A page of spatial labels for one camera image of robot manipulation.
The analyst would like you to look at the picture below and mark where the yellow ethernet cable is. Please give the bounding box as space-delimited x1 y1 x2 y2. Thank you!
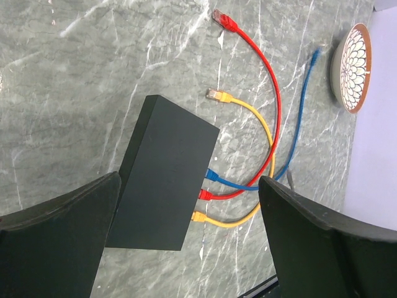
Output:
190 88 277 229

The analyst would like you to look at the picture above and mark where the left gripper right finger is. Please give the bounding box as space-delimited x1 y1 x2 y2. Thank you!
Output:
259 176 396 297

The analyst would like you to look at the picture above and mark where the red ethernet cable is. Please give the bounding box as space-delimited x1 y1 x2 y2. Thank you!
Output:
197 8 282 202

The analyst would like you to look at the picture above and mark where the blue ethernet cable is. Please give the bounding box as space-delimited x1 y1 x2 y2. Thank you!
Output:
204 48 322 191

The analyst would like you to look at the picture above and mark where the black network switch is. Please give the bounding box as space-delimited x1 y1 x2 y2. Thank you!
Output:
106 95 220 251

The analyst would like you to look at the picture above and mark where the floral patterned ceramic plate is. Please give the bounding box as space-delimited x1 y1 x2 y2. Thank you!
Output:
330 23 372 114

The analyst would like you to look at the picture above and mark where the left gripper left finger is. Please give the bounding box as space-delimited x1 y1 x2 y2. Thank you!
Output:
1 172 121 297

